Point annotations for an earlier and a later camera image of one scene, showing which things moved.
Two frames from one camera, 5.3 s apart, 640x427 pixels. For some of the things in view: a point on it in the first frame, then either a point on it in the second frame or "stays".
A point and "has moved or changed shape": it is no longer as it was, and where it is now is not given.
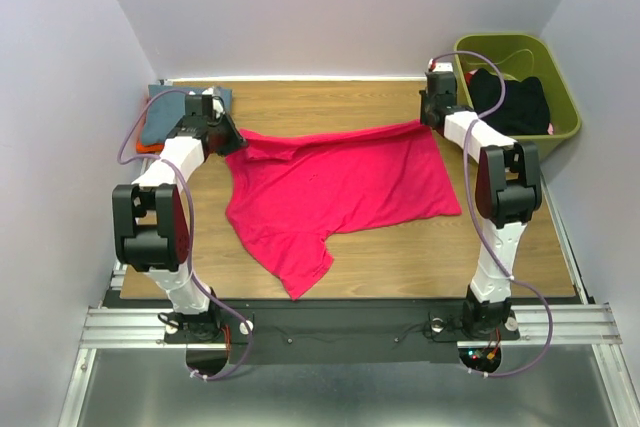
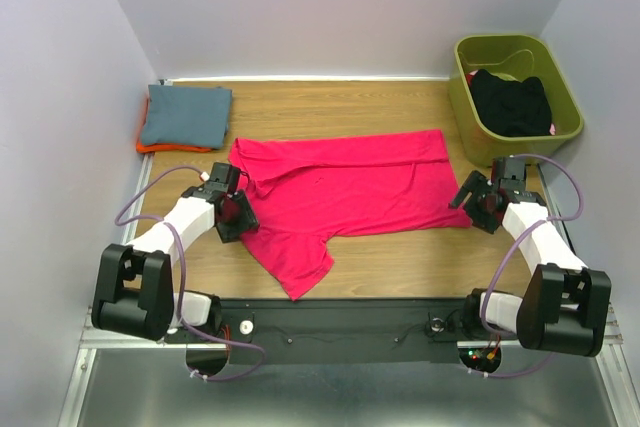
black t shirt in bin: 524,110 stays
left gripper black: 235,140 -> 247,220
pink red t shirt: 286,193 has moved or changed shape
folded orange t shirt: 148,147 stays
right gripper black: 424,118 -> 474,183
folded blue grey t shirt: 165,108 stays
